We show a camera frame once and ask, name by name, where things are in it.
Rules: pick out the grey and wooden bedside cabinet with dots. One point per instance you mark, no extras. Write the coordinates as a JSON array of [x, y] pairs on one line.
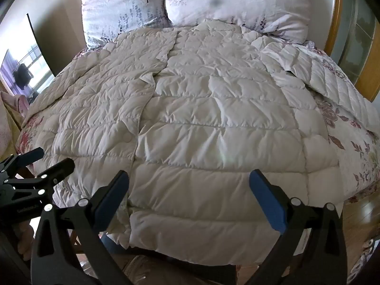
[[360, 29]]

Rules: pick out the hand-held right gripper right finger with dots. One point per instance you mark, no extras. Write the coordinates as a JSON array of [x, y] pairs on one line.
[[267, 202]]

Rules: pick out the pink cloth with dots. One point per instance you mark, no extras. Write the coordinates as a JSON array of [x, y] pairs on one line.
[[12, 112]]

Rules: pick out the wooden bed board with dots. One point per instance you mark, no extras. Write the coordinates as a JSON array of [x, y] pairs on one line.
[[334, 20]]

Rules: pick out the pink floral pillow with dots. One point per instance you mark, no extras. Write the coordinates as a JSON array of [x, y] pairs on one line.
[[237, 3], [118, 9]]

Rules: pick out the floral bed quilt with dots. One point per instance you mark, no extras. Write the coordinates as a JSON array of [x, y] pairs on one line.
[[356, 154]]

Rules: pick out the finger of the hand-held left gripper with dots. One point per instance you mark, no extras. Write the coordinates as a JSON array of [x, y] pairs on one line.
[[32, 156], [63, 166]]

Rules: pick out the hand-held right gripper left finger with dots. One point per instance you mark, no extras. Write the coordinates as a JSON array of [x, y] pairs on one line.
[[111, 199]]

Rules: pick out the white quilted duvet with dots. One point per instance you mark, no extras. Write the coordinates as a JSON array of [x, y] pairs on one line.
[[207, 109]]

